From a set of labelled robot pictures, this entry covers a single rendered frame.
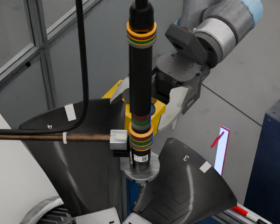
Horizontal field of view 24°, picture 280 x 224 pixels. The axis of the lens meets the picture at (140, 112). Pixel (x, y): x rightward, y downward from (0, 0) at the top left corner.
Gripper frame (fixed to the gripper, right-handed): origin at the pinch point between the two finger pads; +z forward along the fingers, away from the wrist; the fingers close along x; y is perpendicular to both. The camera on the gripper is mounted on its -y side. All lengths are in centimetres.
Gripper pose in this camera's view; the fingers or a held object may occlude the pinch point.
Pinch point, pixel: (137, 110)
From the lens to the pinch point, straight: 104.0
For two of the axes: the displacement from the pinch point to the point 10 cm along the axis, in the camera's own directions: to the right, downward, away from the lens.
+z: -6.0, 6.2, -5.1
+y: 0.0, 6.4, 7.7
